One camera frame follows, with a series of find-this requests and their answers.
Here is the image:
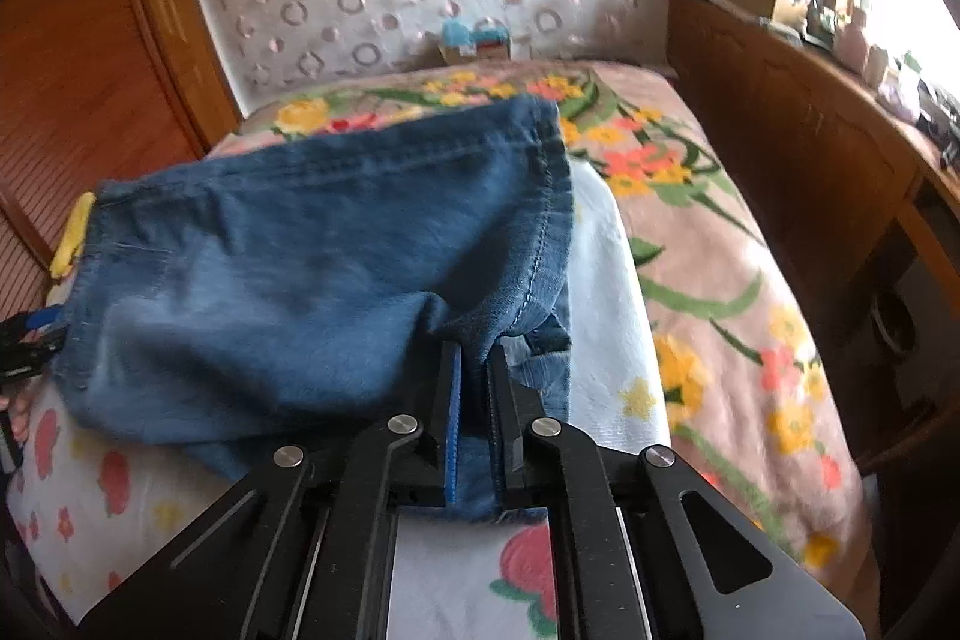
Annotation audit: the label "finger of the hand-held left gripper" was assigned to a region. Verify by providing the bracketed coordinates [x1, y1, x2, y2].
[0, 338, 67, 380]
[0, 308, 62, 339]

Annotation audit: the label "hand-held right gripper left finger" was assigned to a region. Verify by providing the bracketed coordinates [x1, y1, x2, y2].
[75, 340, 461, 640]

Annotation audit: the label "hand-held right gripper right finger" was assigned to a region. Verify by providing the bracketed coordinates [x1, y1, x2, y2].
[486, 344, 867, 640]

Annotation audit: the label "blue denim pants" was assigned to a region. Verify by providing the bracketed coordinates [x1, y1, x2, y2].
[56, 92, 575, 525]

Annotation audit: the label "yellow plush toy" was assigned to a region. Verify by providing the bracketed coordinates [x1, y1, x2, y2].
[49, 192, 98, 277]

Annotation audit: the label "white strawberry print blanket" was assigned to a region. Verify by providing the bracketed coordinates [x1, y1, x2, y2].
[7, 160, 672, 640]

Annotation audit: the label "wooden slatted wardrobe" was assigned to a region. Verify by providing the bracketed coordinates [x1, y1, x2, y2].
[0, 0, 245, 326]

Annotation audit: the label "pink floral blanket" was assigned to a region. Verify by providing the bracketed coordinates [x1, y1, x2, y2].
[247, 62, 875, 570]

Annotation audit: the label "small cardboard box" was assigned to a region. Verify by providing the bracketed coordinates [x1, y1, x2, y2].
[439, 44, 513, 65]

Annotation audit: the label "blue packet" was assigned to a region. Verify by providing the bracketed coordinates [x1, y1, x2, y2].
[441, 20, 511, 49]

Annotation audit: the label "wooden desk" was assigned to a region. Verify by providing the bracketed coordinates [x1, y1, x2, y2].
[666, 0, 960, 476]

